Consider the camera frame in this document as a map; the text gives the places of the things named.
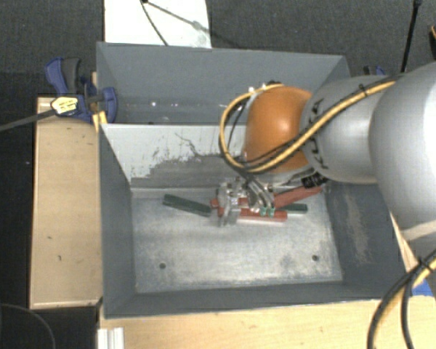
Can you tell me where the black cylinder on white bracket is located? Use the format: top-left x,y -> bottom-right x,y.
300,174 -> 328,189

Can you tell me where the grey metal bin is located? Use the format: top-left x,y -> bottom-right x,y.
95,41 -> 405,319

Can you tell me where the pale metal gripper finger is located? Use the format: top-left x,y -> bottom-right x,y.
227,198 -> 240,227
217,196 -> 229,228

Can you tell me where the pale wood board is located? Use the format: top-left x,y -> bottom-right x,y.
28,96 -> 103,310

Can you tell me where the red-brown flat block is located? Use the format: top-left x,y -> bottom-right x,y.
209,197 -> 288,224
272,187 -> 323,207

